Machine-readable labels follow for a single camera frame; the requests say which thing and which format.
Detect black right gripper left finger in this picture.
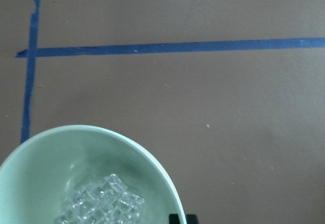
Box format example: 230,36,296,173
169,214,179,224

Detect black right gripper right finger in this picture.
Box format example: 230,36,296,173
186,214,198,224

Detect clear ice cubes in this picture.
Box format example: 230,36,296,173
53,174,145,223

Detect green bowl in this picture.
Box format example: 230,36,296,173
1,125,186,223

